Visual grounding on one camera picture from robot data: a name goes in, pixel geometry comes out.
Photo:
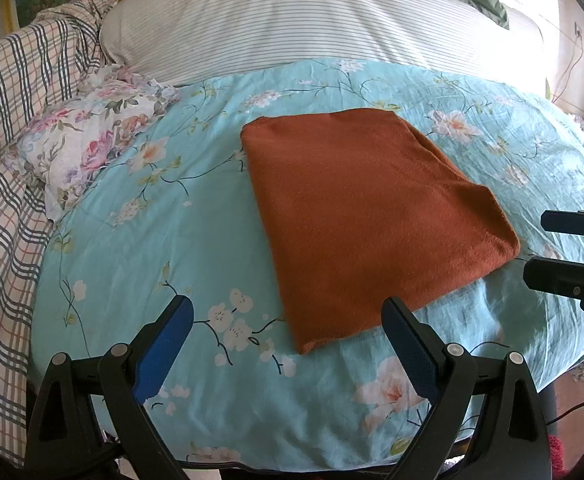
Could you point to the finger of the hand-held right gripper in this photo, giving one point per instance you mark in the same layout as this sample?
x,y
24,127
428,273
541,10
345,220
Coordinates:
x,y
551,272
561,221

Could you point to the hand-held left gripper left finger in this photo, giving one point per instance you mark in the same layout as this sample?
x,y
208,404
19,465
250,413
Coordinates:
x,y
164,350

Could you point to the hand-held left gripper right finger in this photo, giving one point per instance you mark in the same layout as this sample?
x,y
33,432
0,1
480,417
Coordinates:
x,y
411,350

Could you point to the orange knit sweater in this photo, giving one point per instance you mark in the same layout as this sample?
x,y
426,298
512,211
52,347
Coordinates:
x,y
366,210

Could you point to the teal floral blanket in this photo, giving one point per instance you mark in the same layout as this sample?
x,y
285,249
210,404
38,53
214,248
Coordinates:
x,y
172,240

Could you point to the plaid bed sheet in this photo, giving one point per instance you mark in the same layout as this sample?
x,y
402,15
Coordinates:
x,y
7,210

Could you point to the floral print pillow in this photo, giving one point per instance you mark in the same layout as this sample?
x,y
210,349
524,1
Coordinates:
x,y
97,145

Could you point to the white striped duvet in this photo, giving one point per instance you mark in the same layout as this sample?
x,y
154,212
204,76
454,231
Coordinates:
x,y
297,15

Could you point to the white wall socket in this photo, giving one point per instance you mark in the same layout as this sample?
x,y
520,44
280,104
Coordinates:
x,y
579,31

